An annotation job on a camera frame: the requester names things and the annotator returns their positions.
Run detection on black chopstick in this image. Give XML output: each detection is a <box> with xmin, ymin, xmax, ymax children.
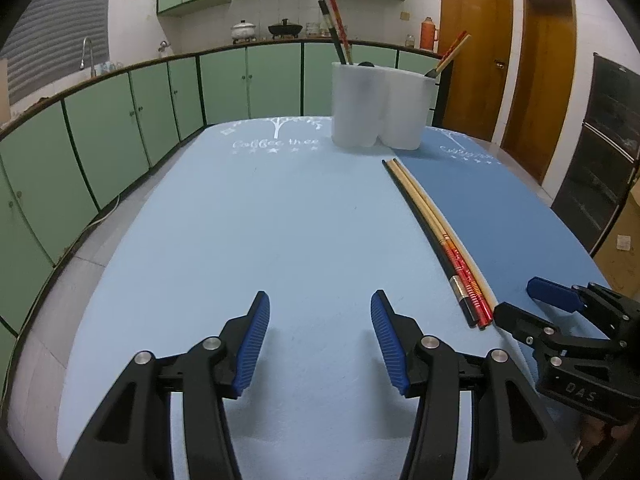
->
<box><xmin>318</xmin><ymin>0</ymin><xmax>347</xmax><ymax>65</ymax></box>
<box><xmin>382</xmin><ymin>159</ymin><xmax>480</xmax><ymax>327</ymax></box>

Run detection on bamboo chopstick red pattern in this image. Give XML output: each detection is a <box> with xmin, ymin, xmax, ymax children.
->
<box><xmin>435</xmin><ymin>34</ymin><xmax>472</xmax><ymax>77</ymax></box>

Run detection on bamboo chopstick red end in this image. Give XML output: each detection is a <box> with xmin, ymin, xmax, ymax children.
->
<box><xmin>330</xmin><ymin>0</ymin><xmax>352</xmax><ymax>65</ymax></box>

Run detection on pale bamboo chopstick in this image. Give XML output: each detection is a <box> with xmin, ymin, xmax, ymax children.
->
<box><xmin>393</xmin><ymin>158</ymin><xmax>498</xmax><ymax>322</ymax></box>

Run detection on green lower kitchen cabinets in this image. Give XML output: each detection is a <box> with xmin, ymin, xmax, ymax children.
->
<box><xmin>0</xmin><ymin>40</ymin><xmax>455</xmax><ymax>361</ymax></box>

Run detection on dark blue table mat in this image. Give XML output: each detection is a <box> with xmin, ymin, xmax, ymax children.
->
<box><xmin>391</xmin><ymin>127</ymin><xmax>616</xmax><ymax>411</ymax></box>

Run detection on black oven cabinet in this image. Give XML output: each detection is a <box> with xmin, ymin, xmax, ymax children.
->
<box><xmin>551</xmin><ymin>53</ymin><xmax>639</xmax><ymax>256</ymax></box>

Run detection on right wooden door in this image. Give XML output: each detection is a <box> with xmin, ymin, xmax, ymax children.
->
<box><xmin>501</xmin><ymin>0</ymin><xmax>577</xmax><ymax>182</ymax></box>

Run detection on wooden door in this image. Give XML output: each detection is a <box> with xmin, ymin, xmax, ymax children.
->
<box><xmin>501</xmin><ymin>0</ymin><xmax>577</xmax><ymax>182</ymax></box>
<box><xmin>439</xmin><ymin>0</ymin><xmax>513</xmax><ymax>141</ymax></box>

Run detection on light blue table mat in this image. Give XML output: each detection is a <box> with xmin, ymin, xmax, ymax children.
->
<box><xmin>58</xmin><ymin>118</ymin><xmax>503</xmax><ymax>479</ymax></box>

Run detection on white twin utensil holder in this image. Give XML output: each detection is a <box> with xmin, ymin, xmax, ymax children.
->
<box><xmin>331</xmin><ymin>63</ymin><xmax>436</xmax><ymax>151</ymax></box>

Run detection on orange thermos flask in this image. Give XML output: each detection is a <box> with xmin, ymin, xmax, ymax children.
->
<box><xmin>420</xmin><ymin>16</ymin><xmax>438</xmax><ymax>52</ymax></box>

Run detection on left wooden door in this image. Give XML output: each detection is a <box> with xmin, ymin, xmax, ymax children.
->
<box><xmin>439</xmin><ymin>0</ymin><xmax>513</xmax><ymax>141</ymax></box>

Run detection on chrome sink faucet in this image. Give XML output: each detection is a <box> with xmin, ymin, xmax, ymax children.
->
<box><xmin>79</xmin><ymin>36</ymin><xmax>96</xmax><ymax>78</ymax></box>

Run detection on black wok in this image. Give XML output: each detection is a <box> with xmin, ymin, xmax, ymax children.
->
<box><xmin>268</xmin><ymin>18</ymin><xmax>303</xmax><ymax>40</ymax></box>

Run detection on grey window blind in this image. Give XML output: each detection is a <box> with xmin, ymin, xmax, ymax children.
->
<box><xmin>1</xmin><ymin>0</ymin><xmax>108</xmax><ymax>103</ymax></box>

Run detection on white cooking pot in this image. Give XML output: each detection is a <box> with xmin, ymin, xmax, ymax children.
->
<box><xmin>231</xmin><ymin>20</ymin><xmax>257</xmax><ymax>44</ymax></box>

